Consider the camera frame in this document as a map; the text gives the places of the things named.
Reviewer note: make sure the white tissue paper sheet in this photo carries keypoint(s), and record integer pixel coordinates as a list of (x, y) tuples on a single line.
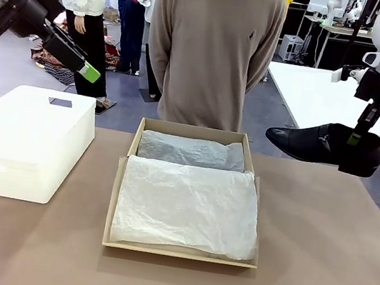
[(184, 203)]

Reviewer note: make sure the cardboard shoe box with lid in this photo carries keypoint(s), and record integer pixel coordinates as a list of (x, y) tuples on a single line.
[(158, 251)]

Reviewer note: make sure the dark patterned fabric pile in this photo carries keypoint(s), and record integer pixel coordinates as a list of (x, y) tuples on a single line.
[(55, 67)]

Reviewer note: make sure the black tripod pole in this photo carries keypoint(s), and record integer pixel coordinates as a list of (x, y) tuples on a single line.
[(352, 41)]

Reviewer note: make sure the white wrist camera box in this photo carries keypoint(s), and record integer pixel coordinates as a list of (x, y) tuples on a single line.
[(339, 75)]

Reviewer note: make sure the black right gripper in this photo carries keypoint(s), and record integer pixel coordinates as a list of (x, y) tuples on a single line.
[(379, 89)]

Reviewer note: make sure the person in beige sweater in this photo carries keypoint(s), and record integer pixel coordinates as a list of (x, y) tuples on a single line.
[(206, 62)]

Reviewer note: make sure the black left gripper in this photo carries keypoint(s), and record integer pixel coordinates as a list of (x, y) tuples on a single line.
[(29, 16)]

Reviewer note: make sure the white box lid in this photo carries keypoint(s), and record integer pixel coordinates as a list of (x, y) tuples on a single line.
[(13, 140)]

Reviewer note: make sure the person in pink top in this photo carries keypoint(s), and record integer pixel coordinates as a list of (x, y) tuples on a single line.
[(129, 31)]

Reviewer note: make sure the grey workbench table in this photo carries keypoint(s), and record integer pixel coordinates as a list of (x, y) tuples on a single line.
[(337, 31)]

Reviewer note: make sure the red patterned fabric pile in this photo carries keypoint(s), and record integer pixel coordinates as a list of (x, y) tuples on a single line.
[(111, 54)]

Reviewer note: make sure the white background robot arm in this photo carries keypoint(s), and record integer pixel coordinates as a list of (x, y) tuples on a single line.
[(354, 9), (332, 7)]

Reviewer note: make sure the black leather buckle shoe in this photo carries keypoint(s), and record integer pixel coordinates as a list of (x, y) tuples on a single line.
[(305, 142)]

